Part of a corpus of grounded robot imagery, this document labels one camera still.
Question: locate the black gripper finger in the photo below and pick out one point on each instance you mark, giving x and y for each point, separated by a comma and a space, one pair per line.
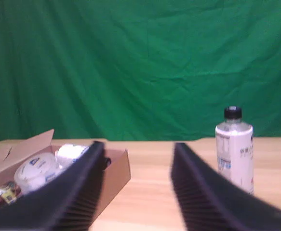
46, 204
215, 204

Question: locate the white bottle with black cap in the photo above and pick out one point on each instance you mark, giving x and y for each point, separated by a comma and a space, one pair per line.
236, 154
68, 151

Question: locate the brown cardboard box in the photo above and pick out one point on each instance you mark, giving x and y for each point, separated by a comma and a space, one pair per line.
116, 173

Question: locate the clear tape roll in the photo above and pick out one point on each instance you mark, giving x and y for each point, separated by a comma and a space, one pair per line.
31, 175

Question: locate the green backdrop cloth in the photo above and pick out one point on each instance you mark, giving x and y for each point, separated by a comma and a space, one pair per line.
130, 60

